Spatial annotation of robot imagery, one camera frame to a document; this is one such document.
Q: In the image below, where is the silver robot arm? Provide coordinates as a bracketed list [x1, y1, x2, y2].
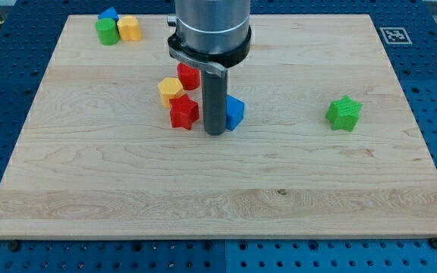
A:
[168, 0, 252, 136]

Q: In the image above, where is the yellow hexagon block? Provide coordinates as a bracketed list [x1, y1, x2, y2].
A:
[158, 77, 184, 108]

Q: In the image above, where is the green star block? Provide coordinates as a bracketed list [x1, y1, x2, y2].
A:
[325, 96, 363, 132]

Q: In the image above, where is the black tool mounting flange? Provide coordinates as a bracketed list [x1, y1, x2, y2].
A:
[168, 27, 252, 78]

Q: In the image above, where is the blue triangle block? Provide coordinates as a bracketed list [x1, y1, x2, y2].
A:
[98, 7, 119, 22]

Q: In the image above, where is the blue cube block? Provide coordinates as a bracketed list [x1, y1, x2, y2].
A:
[226, 95, 245, 131]

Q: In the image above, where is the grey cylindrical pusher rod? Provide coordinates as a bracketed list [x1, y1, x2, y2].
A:
[201, 71, 228, 136]

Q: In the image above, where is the yellow heart block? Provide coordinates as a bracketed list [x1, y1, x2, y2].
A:
[117, 15, 142, 41]

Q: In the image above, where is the wooden board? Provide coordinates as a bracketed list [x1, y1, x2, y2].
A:
[0, 14, 437, 240]

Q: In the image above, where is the green cylinder block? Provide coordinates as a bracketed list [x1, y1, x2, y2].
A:
[95, 18, 120, 46]

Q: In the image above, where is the red cylinder block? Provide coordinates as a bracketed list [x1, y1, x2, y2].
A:
[177, 63, 200, 90]

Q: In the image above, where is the red star block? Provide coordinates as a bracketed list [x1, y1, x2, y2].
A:
[169, 94, 200, 130]

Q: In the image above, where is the white fiducial marker tag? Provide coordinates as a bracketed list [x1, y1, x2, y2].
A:
[380, 27, 412, 45]

